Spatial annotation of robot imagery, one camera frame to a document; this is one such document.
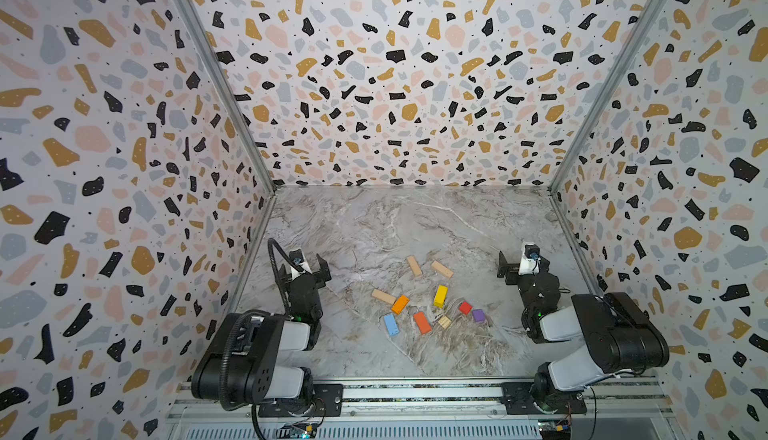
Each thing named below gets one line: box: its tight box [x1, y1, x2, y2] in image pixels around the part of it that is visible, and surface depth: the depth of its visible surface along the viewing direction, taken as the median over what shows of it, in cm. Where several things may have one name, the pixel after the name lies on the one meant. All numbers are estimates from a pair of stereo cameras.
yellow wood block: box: [434, 284, 449, 308], surface depth 92 cm
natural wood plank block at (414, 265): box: [407, 255, 422, 276], surface depth 102 cm
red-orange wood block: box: [414, 312, 432, 335], surface depth 89 cm
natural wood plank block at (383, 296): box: [371, 289, 397, 305], surface depth 94 cm
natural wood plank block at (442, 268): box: [431, 260, 454, 279], surface depth 99 cm
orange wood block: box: [391, 294, 410, 315], surface depth 92 cm
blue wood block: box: [384, 314, 401, 337], surface depth 87 cm
